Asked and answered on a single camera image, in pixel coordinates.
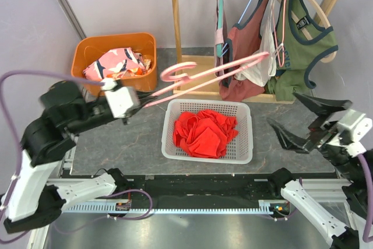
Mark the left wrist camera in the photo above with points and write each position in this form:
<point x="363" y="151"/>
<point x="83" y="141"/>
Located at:
<point x="121" y="99"/>

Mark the pink wire hanger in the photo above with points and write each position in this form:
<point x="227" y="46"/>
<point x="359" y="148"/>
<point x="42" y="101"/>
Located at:
<point x="278" y="10"/>

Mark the teal plastic hanger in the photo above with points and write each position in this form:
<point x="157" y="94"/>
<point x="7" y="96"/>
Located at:
<point x="219" y="27"/>

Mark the patterned clothes in bin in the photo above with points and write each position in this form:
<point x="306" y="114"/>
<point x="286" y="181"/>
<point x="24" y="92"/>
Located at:
<point x="118" y="63"/>

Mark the white tank top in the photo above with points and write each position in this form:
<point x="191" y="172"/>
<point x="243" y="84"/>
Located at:
<point x="260" y="73"/>

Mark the green tank top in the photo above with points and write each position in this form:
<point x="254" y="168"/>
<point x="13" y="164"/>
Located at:
<point x="301" y="54"/>

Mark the aluminium wall profile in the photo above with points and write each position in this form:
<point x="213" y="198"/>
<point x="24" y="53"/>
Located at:
<point x="72" y="18"/>

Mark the red tank top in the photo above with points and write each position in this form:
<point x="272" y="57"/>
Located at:
<point x="205" y="134"/>

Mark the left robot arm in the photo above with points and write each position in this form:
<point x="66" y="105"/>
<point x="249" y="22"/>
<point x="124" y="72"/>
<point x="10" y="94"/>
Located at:
<point x="44" y="144"/>

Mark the slotted cable duct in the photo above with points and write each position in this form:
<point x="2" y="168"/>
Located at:
<point x="262" y="208"/>

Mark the mauve tank top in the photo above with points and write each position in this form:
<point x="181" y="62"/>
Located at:
<point x="218" y="61"/>

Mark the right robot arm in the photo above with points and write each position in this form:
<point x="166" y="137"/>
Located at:
<point x="340" y="210"/>

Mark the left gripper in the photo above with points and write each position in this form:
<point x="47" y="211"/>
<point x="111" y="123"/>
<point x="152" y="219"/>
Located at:
<point x="141" y="100"/>

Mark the beige wooden hanger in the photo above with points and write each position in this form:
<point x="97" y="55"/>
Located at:
<point x="325" y="23"/>

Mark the wooden clothes rack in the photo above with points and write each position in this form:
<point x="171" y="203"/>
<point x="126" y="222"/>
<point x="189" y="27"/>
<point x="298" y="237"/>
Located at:
<point x="210" y="92"/>

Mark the pink plastic hanger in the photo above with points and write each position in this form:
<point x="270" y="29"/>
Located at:
<point x="219" y="73"/>

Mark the white plastic basket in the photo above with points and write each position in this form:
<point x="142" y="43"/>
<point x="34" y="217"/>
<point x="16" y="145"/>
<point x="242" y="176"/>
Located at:
<point x="239" y="150"/>

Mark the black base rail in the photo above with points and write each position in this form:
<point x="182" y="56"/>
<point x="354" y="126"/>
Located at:
<point x="204" y="190"/>

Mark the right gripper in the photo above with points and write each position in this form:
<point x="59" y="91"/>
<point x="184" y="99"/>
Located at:
<point x="323" y="127"/>

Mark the orange plastic bin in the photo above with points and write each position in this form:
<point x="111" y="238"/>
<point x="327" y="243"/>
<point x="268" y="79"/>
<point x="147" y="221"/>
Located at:
<point x="92" y="48"/>

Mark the dusty rose tank top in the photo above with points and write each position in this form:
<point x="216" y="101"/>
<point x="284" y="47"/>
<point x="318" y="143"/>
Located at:
<point x="243" y="40"/>

